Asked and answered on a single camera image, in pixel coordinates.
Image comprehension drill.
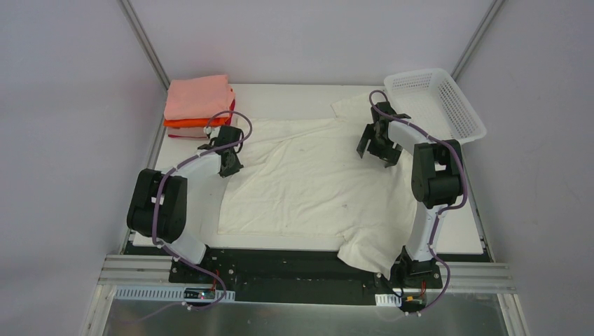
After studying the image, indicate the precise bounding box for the white plastic basket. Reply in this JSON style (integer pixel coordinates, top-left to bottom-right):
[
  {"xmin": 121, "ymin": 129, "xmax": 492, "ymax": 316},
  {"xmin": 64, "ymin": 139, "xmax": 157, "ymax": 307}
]
[{"xmin": 384, "ymin": 68, "xmax": 487, "ymax": 144}]

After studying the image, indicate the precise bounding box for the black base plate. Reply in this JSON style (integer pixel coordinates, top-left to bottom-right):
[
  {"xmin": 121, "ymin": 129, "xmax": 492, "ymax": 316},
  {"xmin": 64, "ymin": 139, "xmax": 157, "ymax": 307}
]
[{"xmin": 169, "ymin": 248, "xmax": 443, "ymax": 306}]

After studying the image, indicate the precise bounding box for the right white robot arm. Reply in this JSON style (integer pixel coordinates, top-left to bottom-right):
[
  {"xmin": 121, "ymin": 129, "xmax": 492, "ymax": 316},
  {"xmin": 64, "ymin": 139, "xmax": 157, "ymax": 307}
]
[{"xmin": 357, "ymin": 101, "xmax": 467, "ymax": 289}]

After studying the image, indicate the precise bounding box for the right white cable duct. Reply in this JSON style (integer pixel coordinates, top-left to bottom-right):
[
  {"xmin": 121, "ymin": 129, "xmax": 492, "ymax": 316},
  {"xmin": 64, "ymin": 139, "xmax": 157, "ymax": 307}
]
[{"xmin": 375, "ymin": 294, "xmax": 402, "ymax": 308}]

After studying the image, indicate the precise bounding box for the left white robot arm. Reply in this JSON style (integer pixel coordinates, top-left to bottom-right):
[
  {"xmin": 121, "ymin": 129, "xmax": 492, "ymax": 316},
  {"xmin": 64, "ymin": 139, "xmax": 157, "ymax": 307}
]
[{"xmin": 126, "ymin": 125, "xmax": 244, "ymax": 265}]

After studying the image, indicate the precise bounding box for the white t shirt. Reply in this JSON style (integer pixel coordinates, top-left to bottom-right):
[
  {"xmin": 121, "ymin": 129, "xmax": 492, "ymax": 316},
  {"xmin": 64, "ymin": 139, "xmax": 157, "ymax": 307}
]
[{"xmin": 217, "ymin": 94, "xmax": 417, "ymax": 276}]

